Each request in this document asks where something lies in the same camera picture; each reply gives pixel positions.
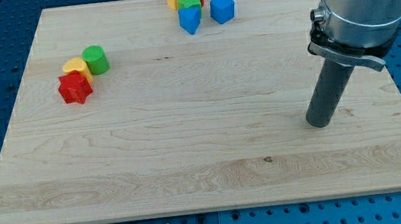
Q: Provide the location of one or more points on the green cylinder block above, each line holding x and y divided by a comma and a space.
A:
95, 59

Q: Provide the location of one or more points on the wooden board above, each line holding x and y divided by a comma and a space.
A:
185, 124

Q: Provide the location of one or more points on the black tool clamp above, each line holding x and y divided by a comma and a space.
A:
347, 56

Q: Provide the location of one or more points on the blue cube block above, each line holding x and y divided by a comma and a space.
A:
222, 10

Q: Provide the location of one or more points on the yellow heart block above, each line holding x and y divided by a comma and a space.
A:
79, 65

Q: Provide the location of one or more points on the green star block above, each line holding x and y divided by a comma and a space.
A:
189, 3

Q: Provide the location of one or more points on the red star block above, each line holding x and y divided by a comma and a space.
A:
74, 87

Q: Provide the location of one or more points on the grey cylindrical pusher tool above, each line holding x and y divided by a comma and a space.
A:
332, 81

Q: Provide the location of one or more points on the blue triangle block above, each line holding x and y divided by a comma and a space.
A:
189, 19

